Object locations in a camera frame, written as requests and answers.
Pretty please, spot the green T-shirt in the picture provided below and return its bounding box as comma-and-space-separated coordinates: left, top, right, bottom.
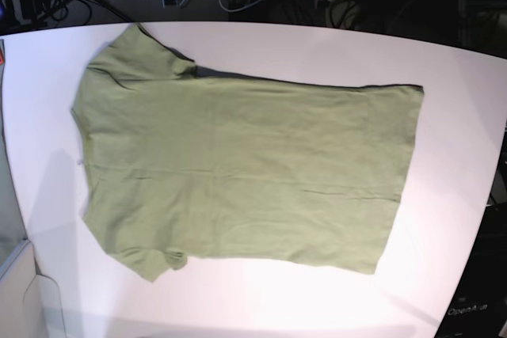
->
71, 26, 424, 281

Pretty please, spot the white side cabinet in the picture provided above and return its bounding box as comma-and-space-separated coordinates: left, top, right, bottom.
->
1, 240, 67, 338

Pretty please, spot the black OpenArm base box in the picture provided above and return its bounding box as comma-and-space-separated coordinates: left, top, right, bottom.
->
436, 205, 506, 337

